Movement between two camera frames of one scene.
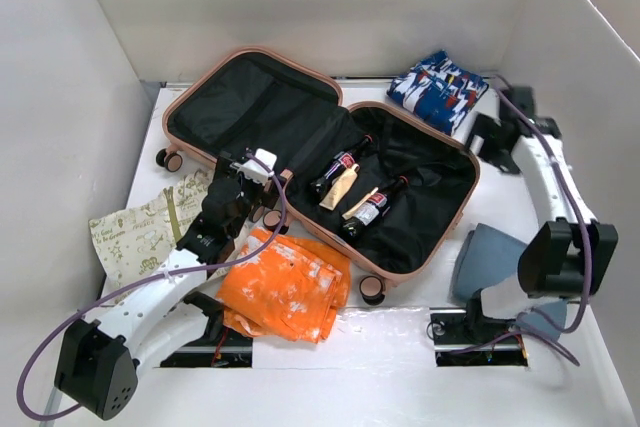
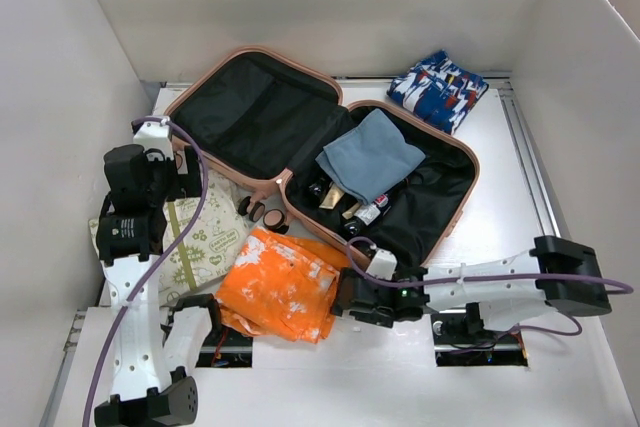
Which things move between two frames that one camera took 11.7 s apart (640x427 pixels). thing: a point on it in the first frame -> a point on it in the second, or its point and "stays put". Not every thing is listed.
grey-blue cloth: [486, 256] -> [370, 156]
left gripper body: [246, 185] -> [171, 184]
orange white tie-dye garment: [281, 285] stays put
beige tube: [348, 214] stays put
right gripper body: [486, 128] -> [380, 316]
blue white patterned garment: [438, 91] stays put
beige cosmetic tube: [339, 187] stays put
